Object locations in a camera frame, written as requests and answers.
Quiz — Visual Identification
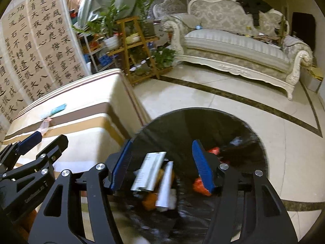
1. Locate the teal paper packet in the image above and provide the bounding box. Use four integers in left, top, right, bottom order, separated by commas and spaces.
42, 103, 67, 120

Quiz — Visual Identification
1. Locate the white tube package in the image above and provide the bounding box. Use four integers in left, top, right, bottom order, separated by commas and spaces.
155, 161, 173, 211

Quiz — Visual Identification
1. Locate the silver white box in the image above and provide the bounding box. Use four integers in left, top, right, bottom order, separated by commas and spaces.
131, 151, 166, 192

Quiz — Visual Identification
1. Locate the orange plastic wrapper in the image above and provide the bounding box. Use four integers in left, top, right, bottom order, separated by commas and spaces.
142, 169, 177, 211

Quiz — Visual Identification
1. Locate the black lined trash bin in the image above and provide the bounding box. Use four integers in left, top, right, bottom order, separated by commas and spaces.
121, 107, 268, 243

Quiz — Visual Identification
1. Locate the striped tablecloth table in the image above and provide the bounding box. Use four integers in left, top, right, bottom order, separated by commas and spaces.
2, 69, 152, 176

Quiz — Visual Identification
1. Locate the calligraphy folding screen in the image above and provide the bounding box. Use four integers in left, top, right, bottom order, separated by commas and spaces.
1, 0, 90, 140

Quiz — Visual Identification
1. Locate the wooden plant stand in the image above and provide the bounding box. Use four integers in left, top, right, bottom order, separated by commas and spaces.
107, 16, 160, 85

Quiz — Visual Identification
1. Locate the cardboard box beside sofa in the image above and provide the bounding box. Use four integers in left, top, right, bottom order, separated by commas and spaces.
300, 67, 324, 93

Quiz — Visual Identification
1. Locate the potted plant white pot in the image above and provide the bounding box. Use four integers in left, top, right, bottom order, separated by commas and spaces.
72, 0, 129, 51

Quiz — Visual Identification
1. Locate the small floor green plant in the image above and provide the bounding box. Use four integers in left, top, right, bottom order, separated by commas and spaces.
153, 47, 175, 69

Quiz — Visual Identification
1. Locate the ornate white grey sofa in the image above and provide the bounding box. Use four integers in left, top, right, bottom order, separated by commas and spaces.
161, 0, 313, 99

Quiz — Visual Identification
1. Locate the tall green potted plant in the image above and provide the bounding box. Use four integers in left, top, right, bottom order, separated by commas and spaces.
135, 0, 155, 37

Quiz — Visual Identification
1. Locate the black garment on sofa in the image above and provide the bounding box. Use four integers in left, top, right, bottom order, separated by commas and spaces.
236, 0, 272, 28

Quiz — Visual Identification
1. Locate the ornate grey armchair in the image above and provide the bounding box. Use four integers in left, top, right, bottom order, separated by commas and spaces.
153, 0, 186, 20

